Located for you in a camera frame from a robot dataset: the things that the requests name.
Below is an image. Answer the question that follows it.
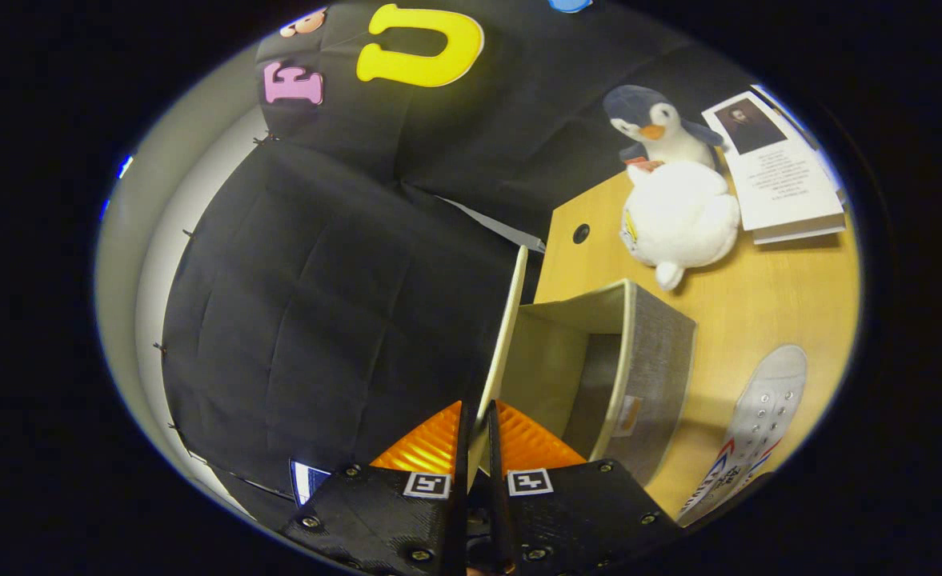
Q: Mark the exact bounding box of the white book with portrait cover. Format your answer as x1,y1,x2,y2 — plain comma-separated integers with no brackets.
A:
701,90,846,245

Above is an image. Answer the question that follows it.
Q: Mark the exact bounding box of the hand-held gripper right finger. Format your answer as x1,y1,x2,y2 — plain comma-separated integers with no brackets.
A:
487,400,683,576

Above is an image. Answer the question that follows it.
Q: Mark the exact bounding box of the blue lit screen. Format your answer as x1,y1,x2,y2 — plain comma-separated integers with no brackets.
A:
290,459,332,506

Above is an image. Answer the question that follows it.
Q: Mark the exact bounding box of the grey fabric storage box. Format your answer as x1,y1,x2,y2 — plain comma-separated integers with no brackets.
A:
471,245,697,489

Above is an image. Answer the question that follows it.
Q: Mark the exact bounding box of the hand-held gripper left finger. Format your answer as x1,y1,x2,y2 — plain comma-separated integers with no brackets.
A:
283,400,471,576

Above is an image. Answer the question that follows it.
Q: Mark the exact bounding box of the white round plush toy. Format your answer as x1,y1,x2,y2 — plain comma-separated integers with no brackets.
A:
619,160,741,292

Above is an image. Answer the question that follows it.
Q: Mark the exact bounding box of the white striped canvas shoe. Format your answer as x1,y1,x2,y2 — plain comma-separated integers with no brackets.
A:
677,344,809,529

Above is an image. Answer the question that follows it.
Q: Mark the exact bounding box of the penguin plush toy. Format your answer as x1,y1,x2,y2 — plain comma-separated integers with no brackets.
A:
603,84,725,170

